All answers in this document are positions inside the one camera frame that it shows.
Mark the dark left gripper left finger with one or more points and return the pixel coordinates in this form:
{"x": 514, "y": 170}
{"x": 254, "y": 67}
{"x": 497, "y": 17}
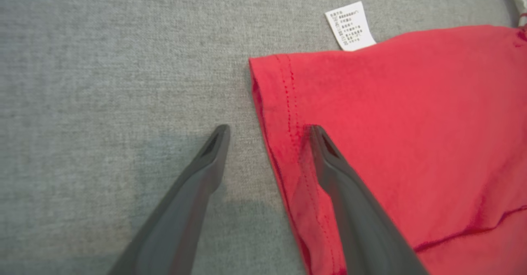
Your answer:
{"x": 181, "y": 225}

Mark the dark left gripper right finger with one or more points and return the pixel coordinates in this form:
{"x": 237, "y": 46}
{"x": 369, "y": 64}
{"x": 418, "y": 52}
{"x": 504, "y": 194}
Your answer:
{"x": 366, "y": 234}

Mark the grey fabric sofa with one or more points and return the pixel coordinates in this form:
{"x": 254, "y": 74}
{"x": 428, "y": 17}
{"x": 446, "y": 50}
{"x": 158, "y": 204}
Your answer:
{"x": 103, "y": 61}

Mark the red lettered jersey white sleeves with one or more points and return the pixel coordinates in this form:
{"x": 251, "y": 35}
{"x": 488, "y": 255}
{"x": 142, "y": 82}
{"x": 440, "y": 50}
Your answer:
{"x": 411, "y": 102}

